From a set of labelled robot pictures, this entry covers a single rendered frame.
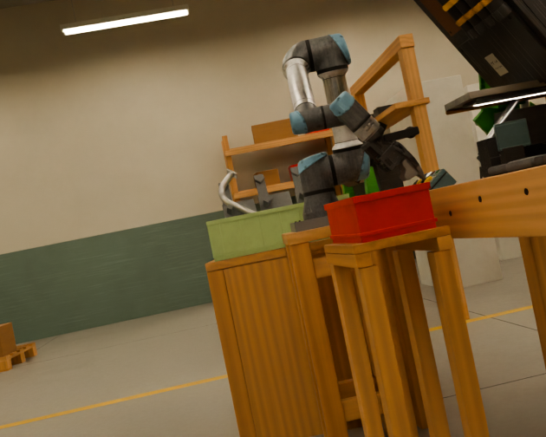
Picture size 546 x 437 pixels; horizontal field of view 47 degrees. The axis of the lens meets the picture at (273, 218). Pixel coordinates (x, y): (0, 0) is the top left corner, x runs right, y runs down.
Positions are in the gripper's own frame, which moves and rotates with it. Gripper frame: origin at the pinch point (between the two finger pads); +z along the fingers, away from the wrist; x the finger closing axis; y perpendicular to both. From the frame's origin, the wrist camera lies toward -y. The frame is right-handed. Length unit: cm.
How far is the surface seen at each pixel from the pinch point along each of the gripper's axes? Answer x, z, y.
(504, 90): 29.8, -5.2, -21.7
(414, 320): 2.6, 27.4, 34.8
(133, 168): -718, -161, 39
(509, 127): 23.3, 3.9, -18.8
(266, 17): -710, -177, -251
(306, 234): -30.1, -9.8, 34.1
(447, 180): 2.3, 6.4, -3.4
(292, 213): -77, -14, 25
